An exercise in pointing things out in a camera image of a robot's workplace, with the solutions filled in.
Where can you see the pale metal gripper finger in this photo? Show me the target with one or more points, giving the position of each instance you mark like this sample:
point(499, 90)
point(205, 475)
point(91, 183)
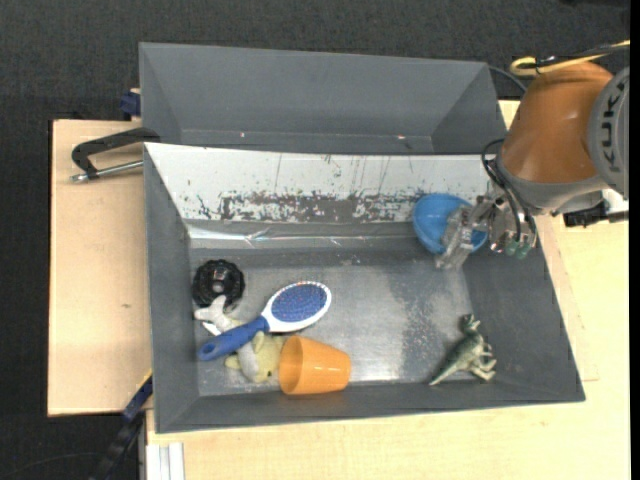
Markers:
point(447, 240)
point(469, 235)

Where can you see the blue plastic bowl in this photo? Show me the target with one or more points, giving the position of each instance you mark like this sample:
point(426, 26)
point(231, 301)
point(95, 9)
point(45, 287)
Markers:
point(430, 220)

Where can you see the grey metal bin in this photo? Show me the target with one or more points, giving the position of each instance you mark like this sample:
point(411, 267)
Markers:
point(380, 318)

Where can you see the green toy dinosaur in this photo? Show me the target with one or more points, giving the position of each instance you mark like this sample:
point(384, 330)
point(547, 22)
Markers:
point(465, 353)

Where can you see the blue and white hairbrush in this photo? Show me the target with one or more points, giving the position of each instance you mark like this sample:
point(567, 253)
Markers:
point(297, 305)

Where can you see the orange plastic cup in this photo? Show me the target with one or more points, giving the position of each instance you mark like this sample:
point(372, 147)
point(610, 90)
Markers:
point(317, 365)

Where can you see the yellow plush toy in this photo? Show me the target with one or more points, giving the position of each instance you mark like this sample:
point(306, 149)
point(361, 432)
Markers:
point(270, 355)

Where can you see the black lattice ball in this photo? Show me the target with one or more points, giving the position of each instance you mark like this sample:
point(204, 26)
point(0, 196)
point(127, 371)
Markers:
point(216, 280)

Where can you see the white and grey plush toy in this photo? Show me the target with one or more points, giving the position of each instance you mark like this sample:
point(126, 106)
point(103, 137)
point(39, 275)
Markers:
point(216, 314)

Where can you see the pale wood board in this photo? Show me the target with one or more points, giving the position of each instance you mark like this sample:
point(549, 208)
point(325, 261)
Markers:
point(95, 278)

